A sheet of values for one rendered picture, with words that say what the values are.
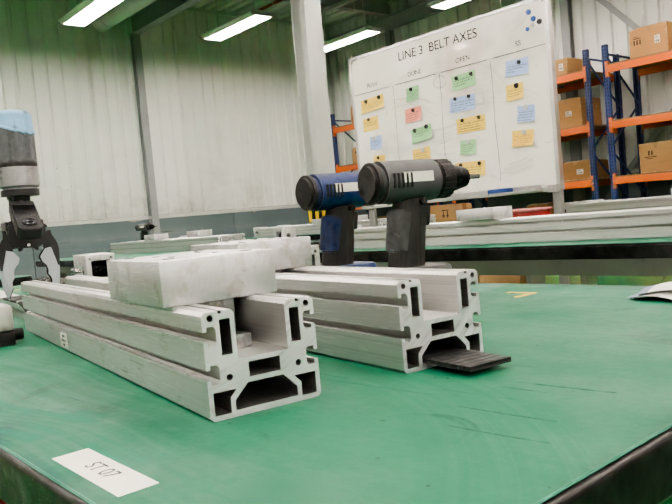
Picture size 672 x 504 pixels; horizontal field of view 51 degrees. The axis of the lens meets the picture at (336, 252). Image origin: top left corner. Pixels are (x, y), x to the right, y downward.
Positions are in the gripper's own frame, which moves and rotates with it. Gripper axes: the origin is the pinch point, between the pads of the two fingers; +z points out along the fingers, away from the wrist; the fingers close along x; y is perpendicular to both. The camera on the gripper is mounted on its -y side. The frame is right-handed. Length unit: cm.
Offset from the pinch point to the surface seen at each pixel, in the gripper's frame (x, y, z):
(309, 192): -33, -54, -13
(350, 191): -40, -55, -13
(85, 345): 5, -60, 4
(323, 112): -487, 645, -144
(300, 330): -4, -99, 0
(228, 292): -1, -92, -4
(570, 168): -883, 574, -47
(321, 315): -14, -85, 1
